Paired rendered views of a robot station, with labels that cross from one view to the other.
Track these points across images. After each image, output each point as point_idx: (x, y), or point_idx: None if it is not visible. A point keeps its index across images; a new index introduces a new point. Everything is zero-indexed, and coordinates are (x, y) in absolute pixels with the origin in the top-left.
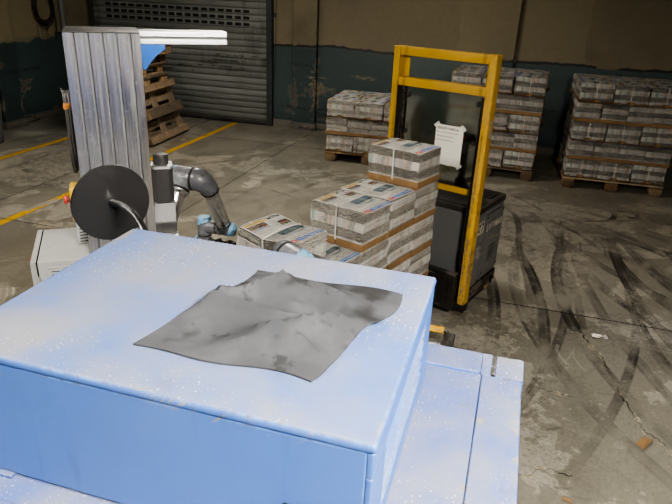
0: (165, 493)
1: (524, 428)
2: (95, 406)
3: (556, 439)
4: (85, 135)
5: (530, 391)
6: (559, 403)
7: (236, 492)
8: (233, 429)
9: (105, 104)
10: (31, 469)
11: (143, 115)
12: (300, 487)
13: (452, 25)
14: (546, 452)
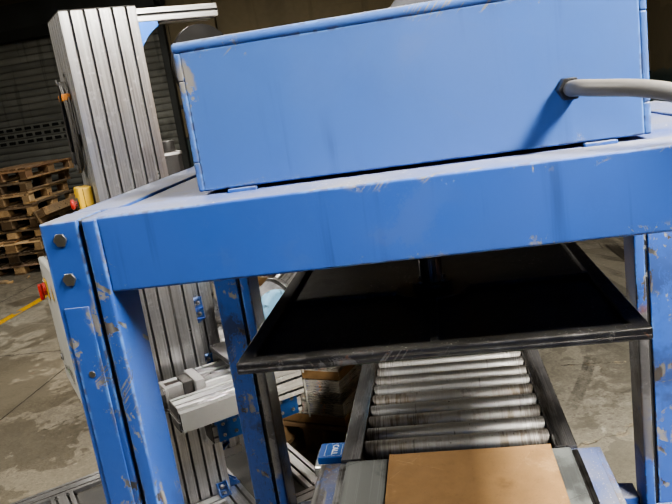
0: (433, 128)
1: (598, 397)
2: (353, 49)
3: None
4: (91, 121)
5: (587, 367)
6: (622, 369)
7: (510, 90)
8: (502, 10)
9: (109, 83)
10: (277, 169)
11: (149, 91)
12: (576, 51)
13: None
14: (631, 411)
